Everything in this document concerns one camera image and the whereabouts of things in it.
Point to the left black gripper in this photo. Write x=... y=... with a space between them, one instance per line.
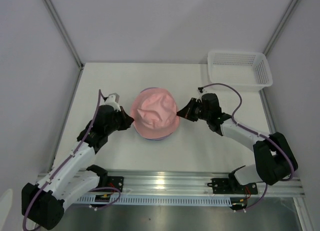
x=127 y=120

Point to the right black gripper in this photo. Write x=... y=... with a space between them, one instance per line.
x=186 y=113

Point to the purple bucket hat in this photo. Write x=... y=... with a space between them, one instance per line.
x=160 y=138

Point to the pink bucket hat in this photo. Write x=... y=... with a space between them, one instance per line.
x=155 y=113

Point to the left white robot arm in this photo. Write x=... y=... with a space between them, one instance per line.
x=45 y=202

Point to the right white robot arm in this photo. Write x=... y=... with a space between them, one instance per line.
x=273 y=158

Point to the white plastic basket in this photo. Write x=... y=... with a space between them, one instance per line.
x=244 y=71

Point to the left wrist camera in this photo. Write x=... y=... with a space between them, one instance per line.
x=113 y=101

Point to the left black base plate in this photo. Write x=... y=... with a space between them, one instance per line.
x=112 y=182

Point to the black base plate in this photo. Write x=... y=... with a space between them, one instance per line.
x=230 y=186
x=112 y=182

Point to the aluminium mounting rail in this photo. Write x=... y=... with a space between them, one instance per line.
x=175 y=183

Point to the white slotted cable duct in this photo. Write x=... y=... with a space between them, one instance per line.
x=154 y=200

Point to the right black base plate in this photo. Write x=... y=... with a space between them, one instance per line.
x=230 y=186

